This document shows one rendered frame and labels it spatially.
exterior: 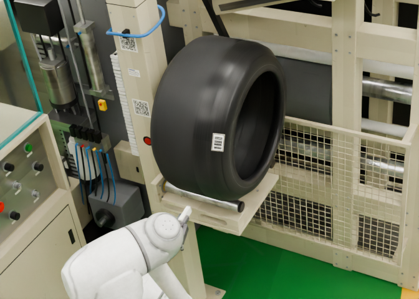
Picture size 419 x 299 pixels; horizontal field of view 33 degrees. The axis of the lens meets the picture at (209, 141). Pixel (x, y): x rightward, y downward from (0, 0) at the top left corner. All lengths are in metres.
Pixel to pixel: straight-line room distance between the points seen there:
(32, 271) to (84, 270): 1.19
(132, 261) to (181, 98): 0.82
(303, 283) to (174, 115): 1.49
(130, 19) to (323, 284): 1.75
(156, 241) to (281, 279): 1.94
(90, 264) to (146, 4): 1.11
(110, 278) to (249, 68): 1.00
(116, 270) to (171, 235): 0.16
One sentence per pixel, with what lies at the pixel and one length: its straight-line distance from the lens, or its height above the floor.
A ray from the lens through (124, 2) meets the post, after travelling 2.51.
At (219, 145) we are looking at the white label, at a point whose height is 1.29.
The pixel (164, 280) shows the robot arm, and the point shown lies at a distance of 2.09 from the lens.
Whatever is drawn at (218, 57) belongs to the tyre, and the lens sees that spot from 2.45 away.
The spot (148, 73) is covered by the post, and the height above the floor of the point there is 1.39.
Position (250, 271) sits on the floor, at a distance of 3.69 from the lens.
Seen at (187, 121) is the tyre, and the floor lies 1.35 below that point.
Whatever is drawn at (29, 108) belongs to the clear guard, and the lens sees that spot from 2.69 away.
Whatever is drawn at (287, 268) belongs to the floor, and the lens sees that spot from 3.69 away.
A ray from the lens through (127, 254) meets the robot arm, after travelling 1.75.
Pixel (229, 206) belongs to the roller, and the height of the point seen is 0.91.
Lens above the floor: 2.73
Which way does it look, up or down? 37 degrees down
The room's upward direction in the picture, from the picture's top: 8 degrees counter-clockwise
